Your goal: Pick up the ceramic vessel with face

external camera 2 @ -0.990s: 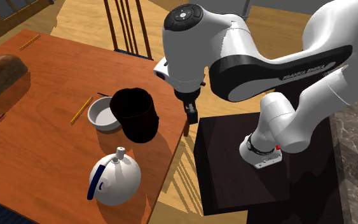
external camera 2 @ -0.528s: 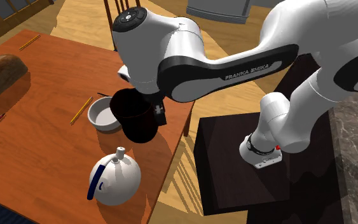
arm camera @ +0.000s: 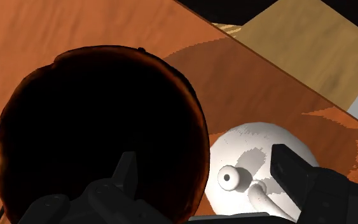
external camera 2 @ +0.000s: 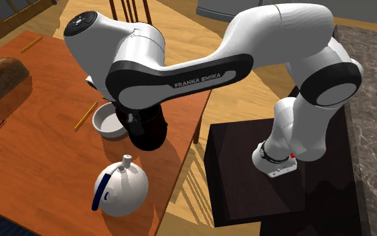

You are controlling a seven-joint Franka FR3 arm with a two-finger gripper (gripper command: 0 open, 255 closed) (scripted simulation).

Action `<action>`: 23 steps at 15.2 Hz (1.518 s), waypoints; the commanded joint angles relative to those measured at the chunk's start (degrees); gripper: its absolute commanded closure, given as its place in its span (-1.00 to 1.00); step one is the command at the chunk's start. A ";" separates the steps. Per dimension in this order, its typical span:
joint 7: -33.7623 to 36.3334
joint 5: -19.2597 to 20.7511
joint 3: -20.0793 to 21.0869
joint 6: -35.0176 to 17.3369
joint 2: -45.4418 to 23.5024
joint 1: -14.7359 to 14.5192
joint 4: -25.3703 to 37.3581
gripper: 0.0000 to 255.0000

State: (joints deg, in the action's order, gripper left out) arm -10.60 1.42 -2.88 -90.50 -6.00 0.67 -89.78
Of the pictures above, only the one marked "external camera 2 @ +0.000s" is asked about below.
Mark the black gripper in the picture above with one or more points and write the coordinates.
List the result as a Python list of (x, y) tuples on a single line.
[(133, 123)]

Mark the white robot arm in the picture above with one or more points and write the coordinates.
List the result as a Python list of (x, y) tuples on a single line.
[(282, 36)]

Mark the black round pot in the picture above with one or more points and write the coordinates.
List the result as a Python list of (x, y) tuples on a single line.
[(154, 134)]

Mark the white bowl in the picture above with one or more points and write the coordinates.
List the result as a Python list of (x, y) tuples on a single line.
[(106, 125)]

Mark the yellow pencil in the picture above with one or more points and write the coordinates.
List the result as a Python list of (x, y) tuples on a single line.
[(85, 116), (31, 44)]

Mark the reddish brown wooden table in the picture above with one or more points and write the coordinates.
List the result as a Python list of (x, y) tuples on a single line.
[(44, 163)]

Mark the dark wooden chair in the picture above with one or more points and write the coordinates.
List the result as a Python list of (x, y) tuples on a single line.
[(129, 9)]

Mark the dark robot stand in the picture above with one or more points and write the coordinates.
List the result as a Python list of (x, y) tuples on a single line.
[(240, 170)]

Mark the wooden cabinet with glass panes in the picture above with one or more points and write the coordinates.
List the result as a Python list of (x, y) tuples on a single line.
[(8, 16)]

